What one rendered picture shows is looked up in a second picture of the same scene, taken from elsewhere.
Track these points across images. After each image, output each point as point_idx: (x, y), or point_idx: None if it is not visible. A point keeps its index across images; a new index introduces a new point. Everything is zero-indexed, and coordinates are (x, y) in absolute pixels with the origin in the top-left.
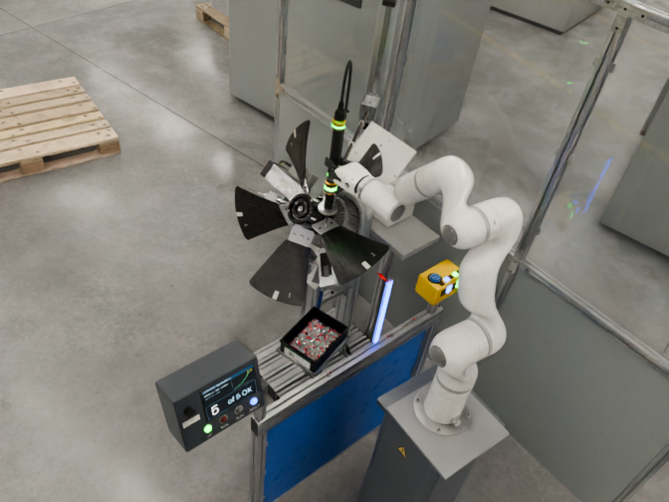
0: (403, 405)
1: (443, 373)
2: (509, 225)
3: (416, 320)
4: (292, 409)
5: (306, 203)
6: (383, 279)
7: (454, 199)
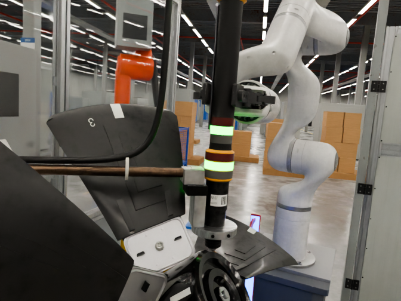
0: (313, 272)
1: (314, 192)
2: None
3: None
4: None
5: (215, 270)
6: (253, 223)
7: (330, 13)
